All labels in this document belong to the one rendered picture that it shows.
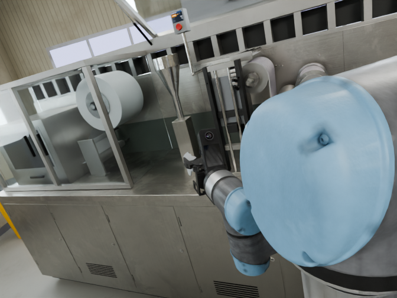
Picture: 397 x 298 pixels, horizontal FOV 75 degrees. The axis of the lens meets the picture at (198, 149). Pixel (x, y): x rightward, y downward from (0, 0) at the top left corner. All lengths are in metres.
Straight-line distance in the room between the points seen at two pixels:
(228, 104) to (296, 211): 1.05
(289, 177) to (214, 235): 1.23
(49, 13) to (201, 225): 3.71
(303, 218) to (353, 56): 1.44
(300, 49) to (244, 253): 1.22
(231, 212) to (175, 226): 1.00
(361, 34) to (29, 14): 4.06
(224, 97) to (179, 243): 0.82
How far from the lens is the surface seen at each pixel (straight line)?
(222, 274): 1.56
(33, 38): 4.60
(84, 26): 4.17
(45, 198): 1.96
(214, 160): 0.61
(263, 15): 1.57
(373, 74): 0.20
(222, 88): 1.20
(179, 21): 1.36
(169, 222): 1.45
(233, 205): 0.47
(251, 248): 0.54
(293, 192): 0.17
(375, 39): 1.59
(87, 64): 1.39
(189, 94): 1.73
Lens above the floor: 1.50
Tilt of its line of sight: 20 degrees down
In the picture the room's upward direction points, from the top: 14 degrees counter-clockwise
